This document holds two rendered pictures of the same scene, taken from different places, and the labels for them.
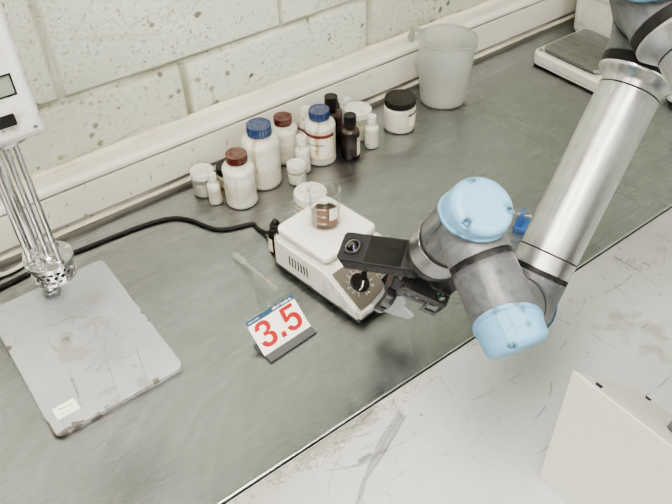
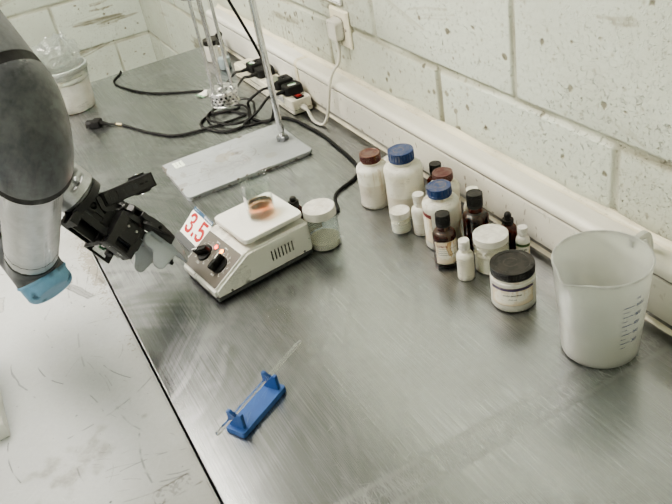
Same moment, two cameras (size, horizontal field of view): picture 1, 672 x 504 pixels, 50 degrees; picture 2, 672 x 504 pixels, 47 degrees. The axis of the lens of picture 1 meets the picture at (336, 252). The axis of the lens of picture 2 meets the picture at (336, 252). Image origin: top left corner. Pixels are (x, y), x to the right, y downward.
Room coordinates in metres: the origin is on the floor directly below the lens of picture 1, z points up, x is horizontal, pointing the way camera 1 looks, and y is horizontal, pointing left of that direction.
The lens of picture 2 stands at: (1.31, -1.10, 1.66)
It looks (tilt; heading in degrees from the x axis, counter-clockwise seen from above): 34 degrees down; 104
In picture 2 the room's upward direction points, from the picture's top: 11 degrees counter-clockwise
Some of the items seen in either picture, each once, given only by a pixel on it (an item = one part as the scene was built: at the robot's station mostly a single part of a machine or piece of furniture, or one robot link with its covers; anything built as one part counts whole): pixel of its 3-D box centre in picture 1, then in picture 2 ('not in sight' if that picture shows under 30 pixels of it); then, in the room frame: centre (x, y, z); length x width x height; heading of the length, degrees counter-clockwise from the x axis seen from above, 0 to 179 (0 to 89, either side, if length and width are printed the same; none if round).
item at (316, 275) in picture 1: (338, 255); (250, 243); (0.88, 0.00, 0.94); 0.22 x 0.13 x 0.08; 44
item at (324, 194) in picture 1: (323, 204); (258, 195); (0.91, 0.02, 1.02); 0.06 x 0.05 x 0.08; 64
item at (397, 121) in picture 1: (399, 111); (512, 281); (1.33, -0.14, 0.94); 0.07 x 0.07 x 0.07
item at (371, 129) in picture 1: (371, 130); (465, 258); (1.26, -0.08, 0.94); 0.03 x 0.03 x 0.07
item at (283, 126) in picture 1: (284, 137); (444, 196); (1.22, 0.10, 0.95); 0.06 x 0.06 x 0.10
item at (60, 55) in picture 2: not in sight; (63, 72); (0.15, 0.82, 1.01); 0.14 x 0.14 x 0.21
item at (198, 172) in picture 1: (203, 180); not in sight; (1.12, 0.25, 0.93); 0.05 x 0.05 x 0.05
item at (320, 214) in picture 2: (311, 209); (322, 225); (1.00, 0.04, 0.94); 0.06 x 0.06 x 0.08
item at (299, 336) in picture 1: (281, 327); (193, 229); (0.74, 0.09, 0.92); 0.09 x 0.06 x 0.04; 130
